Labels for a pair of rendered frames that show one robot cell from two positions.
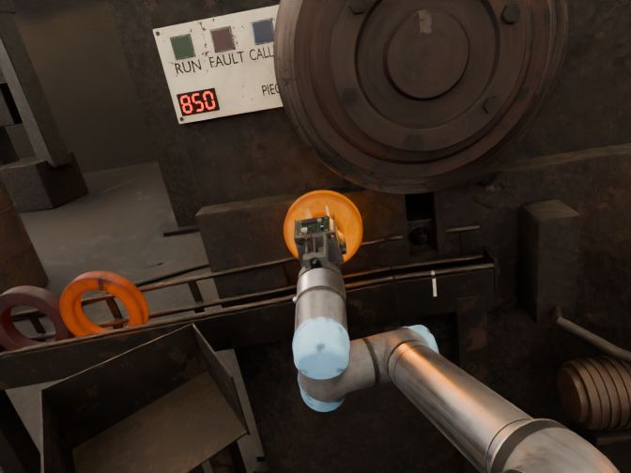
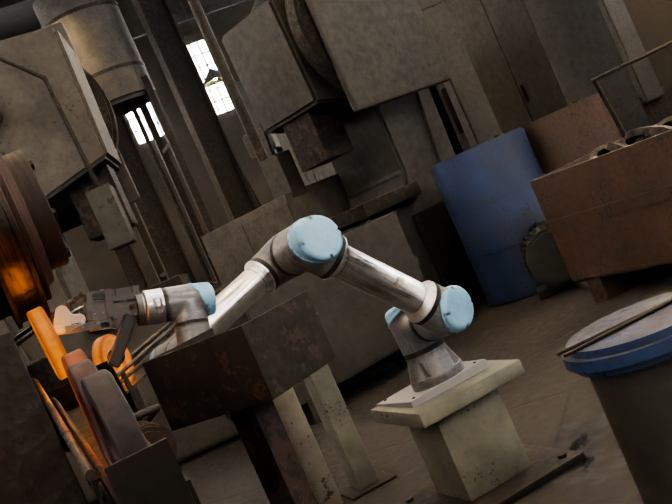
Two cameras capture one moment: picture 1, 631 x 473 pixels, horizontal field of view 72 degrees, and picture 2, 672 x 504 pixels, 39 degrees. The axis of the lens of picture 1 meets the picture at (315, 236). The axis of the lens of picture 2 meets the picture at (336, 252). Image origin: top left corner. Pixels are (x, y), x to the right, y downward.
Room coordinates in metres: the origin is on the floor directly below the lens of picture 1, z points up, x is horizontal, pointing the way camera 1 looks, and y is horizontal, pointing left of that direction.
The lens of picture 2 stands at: (1.13, 2.02, 0.82)
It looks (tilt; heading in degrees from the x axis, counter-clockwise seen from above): 2 degrees down; 244
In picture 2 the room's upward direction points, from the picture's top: 24 degrees counter-clockwise
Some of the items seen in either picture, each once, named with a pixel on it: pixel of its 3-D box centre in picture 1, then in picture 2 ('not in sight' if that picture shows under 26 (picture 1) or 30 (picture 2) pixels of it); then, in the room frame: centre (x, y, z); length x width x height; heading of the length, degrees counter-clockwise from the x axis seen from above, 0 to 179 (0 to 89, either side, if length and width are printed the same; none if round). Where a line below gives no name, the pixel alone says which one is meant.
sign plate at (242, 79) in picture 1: (230, 67); not in sight; (0.94, 0.11, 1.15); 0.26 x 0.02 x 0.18; 83
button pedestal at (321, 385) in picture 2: not in sight; (326, 397); (-0.02, -0.81, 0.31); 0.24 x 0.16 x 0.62; 83
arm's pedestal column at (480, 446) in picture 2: not in sight; (467, 442); (-0.09, -0.21, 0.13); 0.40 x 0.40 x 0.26; 85
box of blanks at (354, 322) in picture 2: not in sight; (306, 324); (-0.77, -2.50, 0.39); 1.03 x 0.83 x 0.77; 8
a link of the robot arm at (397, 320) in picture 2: not in sight; (412, 322); (-0.09, -0.21, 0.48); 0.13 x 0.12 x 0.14; 101
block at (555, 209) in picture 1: (546, 262); (62, 400); (0.78, -0.45, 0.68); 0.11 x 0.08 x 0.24; 173
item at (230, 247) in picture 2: not in sight; (297, 279); (-1.51, -4.08, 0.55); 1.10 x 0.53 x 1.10; 103
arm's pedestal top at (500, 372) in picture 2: not in sight; (445, 391); (-0.09, -0.21, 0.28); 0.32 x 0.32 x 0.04; 85
